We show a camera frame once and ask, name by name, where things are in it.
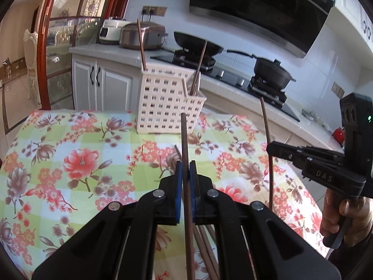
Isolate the white ornate chair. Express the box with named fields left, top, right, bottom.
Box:
left=23, top=29, right=41, bottom=108

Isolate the right hand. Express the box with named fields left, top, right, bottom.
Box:
left=319, top=187, right=373, bottom=247

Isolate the white kitchen cabinet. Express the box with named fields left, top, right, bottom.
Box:
left=69, top=44, right=142, bottom=112

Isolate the black range hood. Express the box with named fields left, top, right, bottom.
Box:
left=189, top=0, right=335, bottom=58

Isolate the red wooden door frame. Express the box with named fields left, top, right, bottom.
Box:
left=37, top=0, right=65, bottom=110

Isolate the brown wooden chopstick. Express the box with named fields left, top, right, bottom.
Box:
left=181, top=112, right=195, bottom=279
left=174, top=145, right=183, bottom=162
left=190, top=41, right=207, bottom=96
left=197, top=226, right=220, bottom=279
left=260, top=97, right=274, bottom=211
left=193, top=224, right=209, bottom=274
left=137, top=19, right=147, bottom=71

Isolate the floral plastic tablecloth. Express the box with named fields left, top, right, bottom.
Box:
left=1, top=111, right=328, bottom=278

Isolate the white rice cooker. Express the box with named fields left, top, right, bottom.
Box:
left=99, top=17, right=131, bottom=45

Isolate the white perforated utensil basket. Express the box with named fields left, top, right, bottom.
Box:
left=137, top=62, right=206, bottom=134

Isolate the wall power socket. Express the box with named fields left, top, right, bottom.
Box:
left=142, top=6, right=168, bottom=17

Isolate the red small pot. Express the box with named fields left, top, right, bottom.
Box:
left=332, top=128, right=345, bottom=144

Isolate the black frying pan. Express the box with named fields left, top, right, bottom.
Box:
left=174, top=31, right=224, bottom=56

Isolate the black gas stove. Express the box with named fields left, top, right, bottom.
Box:
left=153, top=49, right=300, bottom=121

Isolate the silver rice cooker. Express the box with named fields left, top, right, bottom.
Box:
left=119, top=21, right=168, bottom=51

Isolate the black lidded pot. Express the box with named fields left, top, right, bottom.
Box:
left=226, top=49, right=297, bottom=90

